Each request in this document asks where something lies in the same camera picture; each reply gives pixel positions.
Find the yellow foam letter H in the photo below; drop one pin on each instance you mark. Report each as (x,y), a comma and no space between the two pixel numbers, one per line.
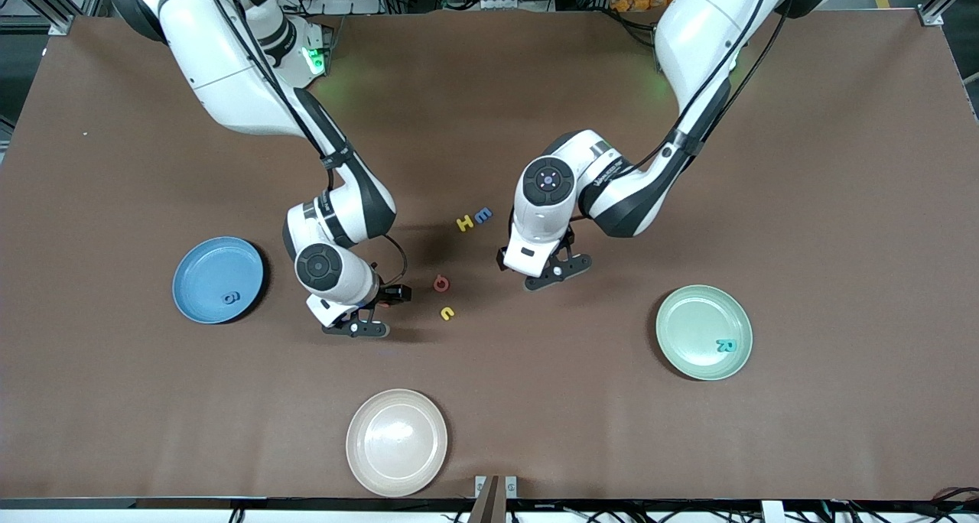
(464,223)

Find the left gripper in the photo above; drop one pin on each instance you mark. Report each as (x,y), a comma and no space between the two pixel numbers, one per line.
(500,258)

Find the blue foam lowercase g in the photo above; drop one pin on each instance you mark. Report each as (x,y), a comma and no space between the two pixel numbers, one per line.
(226,299)

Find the blue plate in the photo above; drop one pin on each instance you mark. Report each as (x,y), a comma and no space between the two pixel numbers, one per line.
(210,274)

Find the blue foam lowercase m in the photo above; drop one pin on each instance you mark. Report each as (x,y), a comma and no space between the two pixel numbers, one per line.
(483,216)

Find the pale green plate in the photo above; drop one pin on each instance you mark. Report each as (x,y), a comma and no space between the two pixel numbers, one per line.
(692,328)

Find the pale beige plate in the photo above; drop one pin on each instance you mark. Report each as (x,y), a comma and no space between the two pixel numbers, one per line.
(396,443)

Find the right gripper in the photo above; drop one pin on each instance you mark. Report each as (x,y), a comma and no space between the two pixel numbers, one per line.
(391,295)

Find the aluminium frame profile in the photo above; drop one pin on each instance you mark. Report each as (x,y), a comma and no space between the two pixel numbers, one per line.
(61,24)
(931,17)

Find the teal foam letter R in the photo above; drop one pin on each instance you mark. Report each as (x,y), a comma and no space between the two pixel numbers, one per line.
(723,345)

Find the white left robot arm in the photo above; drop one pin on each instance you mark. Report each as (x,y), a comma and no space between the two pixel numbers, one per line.
(711,34)

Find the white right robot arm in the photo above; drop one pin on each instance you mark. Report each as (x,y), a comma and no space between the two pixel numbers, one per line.
(222,64)

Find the pink foam letter Q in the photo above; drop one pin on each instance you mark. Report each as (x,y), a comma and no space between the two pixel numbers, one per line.
(435,284)

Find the metal table edge bracket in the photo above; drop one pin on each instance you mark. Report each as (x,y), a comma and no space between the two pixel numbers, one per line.
(493,508)

